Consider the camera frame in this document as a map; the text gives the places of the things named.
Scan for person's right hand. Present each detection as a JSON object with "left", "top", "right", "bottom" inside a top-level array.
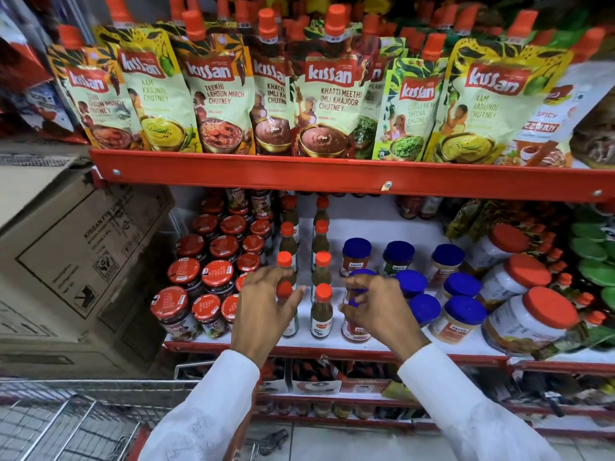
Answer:
[{"left": 338, "top": 274, "right": 431, "bottom": 364}]

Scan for person's left hand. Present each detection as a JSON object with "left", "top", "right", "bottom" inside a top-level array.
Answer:
[{"left": 231, "top": 266, "right": 306, "bottom": 368}]

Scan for green sauce bottle orange cap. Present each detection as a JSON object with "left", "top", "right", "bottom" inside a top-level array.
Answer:
[{"left": 276, "top": 280, "right": 300, "bottom": 338}]

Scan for blue lid spread jar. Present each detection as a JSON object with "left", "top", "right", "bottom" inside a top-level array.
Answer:
[{"left": 340, "top": 295, "right": 373, "bottom": 344}]

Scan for person's right forearm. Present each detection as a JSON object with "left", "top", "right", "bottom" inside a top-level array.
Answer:
[{"left": 397, "top": 343, "right": 561, "bottom": 461}]

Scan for person's left forearm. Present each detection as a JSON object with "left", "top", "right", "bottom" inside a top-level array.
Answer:
[{"left": 138, "top": 349, "right": 261, "bottom": 461}]

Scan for rows of orange cap sauce bottles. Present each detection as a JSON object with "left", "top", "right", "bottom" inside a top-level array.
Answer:
[{"left": 276, "top": 194, "right": 335, "bottom": 341}]

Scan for white display carton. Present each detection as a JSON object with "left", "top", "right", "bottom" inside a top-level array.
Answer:
[
  {"left": 258, "top": 359, "right": 290, "bottom": 396},
  {"left": 291, "top": 359, "right": 343, "bottom": 396}
]

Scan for red metal shelf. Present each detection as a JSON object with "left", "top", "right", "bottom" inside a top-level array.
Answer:
[
  {"left": 163, "top": 193, "right": 615, "bottom": 376},
  {"left": 90, "top": 149, "right": 615, "bottom": 203},
  {"left": 254, "top": 392, "right": 615, "bottom": 440}
]

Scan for row of small glass bottles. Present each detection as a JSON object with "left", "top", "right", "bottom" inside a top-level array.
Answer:
[{"left": 256, "top": 397, "right": 420, "bottom": 421}]

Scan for glass jar printed label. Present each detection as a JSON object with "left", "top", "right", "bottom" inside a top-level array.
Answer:
[
  {"left": 250, "top": 189, "right": 274, "bottom": 219},
  {"left": 226, "top": 188, "right": 250, "bottom": 213}
]

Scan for group of blue lid jars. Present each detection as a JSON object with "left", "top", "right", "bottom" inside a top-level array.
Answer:
[{"left": 340, "top": 237, "right": 489, "bottom": 345}]

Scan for red sauce bottle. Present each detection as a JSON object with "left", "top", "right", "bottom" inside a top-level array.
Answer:
[{"left": 398, "top": 196, "right": 423, "bottom": 220}]

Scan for group of red lid jars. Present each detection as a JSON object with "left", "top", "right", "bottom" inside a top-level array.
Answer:
[{"left": 150, "top": 197, "right": 275, "bottom": 343}]

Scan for white label sauce bottle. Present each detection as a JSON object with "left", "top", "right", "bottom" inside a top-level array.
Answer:
[{"left": 419, "top": 197, "right": 444, "bottom": 220}]

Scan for yellow green pouch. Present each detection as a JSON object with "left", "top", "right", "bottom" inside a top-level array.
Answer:
[{"left": 444, "top": 199, "right": 486, "bottom": 239}]

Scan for large white jar orange lid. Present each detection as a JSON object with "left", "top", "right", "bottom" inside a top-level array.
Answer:
[
  {"left": 478, "top": 254, "right": 553, "bottom": 308},
  {"left": 463, "top": 223, "right": 530, "bottom": 278},
  {"left": 482, "top": 286, "right": 580, "bottom": 357}
]

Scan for row of chutney pouches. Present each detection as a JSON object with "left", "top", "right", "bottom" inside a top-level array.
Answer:
[{"left": 46, "top": 0, "right": 607, "bottom": 167}]

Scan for cluster of small orange cap bottles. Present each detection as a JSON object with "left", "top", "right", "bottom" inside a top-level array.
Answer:
[{"left": 521, "top": 213, "right": 608, "bottom": 332}]

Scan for pile of dark packets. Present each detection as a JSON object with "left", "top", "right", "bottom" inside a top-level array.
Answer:
[{"left": 473, "top": 367, "right": 615, "bottom": 418}]

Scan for brown cardboard box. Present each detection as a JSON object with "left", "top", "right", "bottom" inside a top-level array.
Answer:
[{"left": 0, "top": 153, "right": 176, "bottom": 380}]

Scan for white sauce pouches red print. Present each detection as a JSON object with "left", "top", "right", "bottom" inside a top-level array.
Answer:
[{"left": 500, "top": 60, "right": 615, "bottom": 169}]

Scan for stack of red snack packets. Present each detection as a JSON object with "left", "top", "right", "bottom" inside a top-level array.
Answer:
[{"left": 0, "top": 0, "right": 89, "bottom": 145}]

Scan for metal wire shopping cart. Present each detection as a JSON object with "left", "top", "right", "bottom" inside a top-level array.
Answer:
[{"left": 0, "top": 360, "right": 290, "bottom": 461}]

